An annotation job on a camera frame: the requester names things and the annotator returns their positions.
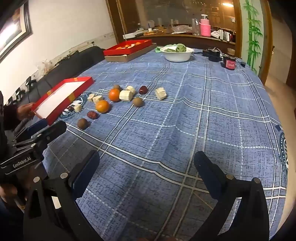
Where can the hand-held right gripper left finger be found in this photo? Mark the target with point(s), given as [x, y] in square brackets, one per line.
[86, 171]

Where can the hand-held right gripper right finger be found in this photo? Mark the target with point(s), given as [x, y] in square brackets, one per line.
[205, 171]

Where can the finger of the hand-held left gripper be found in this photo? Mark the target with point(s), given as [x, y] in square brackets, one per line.
[54, 131]
[37, 125]

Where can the red date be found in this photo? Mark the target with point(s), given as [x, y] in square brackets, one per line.
[92, 114]
[143, 90]
[70, 108]

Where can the brown longan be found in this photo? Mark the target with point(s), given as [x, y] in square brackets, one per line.
[116, 87]
[138, 102]
[82, 123]

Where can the red shallow box tray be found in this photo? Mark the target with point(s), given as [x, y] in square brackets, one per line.
[59, 98]

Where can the orange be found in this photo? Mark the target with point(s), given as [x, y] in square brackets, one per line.
[114, 95]
[102, 106]

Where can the person's left hand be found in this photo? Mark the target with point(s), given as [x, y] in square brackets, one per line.
[9, 193]

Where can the small black stand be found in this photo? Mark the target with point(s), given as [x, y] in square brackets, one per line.
[30, 83]
[19, 93]

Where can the blue plaid tablecloth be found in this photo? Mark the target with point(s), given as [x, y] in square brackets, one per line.
[175, 129]

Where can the black sofa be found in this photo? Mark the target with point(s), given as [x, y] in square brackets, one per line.
[57, 67]

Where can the brown cardboard box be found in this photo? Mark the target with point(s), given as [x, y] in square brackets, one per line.
[131, 54]

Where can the red box with food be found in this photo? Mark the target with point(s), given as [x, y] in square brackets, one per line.
[127, 47]

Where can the red jar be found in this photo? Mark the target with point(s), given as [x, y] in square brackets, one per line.
[229, 62]

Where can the black power adapter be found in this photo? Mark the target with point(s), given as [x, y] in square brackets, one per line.
[242, 63]

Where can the black electronic device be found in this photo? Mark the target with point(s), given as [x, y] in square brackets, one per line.
[211, 54]

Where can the white bowl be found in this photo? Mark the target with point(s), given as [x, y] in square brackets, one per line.
[177, 55]

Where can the green leafy vegetable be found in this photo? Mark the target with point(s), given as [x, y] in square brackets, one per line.
[179, 48]

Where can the pink bottle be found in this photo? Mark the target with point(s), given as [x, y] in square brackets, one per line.
[205, 27]

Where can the clear glass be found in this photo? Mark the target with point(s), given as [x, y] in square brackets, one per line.
[196, 26]

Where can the wooden cabinet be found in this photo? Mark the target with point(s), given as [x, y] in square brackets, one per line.
[185, 20]

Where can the framed wall picture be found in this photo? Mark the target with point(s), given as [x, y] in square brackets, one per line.
[12, 27]

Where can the green bamboo wall decal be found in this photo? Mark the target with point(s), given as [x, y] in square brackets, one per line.
[254, 30]

